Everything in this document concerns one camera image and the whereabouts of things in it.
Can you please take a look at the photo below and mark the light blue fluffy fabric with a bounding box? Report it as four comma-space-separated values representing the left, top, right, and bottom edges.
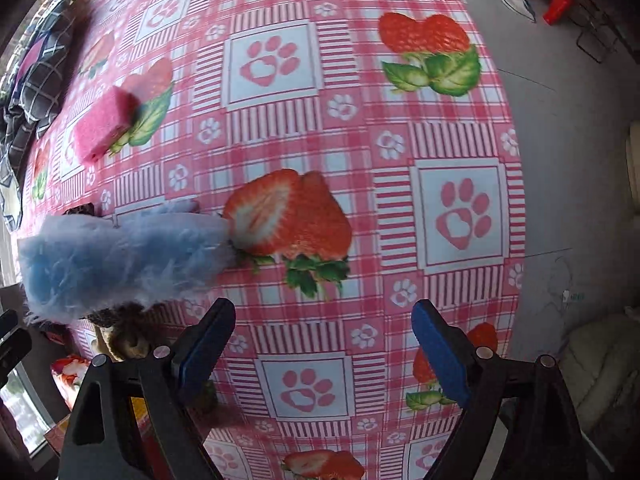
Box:
17, 200, 236, 324

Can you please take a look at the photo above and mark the pink foam sponge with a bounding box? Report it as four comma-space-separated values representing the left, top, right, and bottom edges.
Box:
73, 86, 140, 164

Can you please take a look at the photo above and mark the strawberry printed paper bag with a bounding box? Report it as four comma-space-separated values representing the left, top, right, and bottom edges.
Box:
50, 356, 91, 410

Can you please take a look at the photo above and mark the dark plaid star blanket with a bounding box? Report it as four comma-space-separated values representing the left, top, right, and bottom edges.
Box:
1, 0, 75, 231

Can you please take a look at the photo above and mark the pink strawberry paw tablecloth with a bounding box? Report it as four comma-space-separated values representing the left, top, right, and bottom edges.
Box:
21, 0, 525, 479

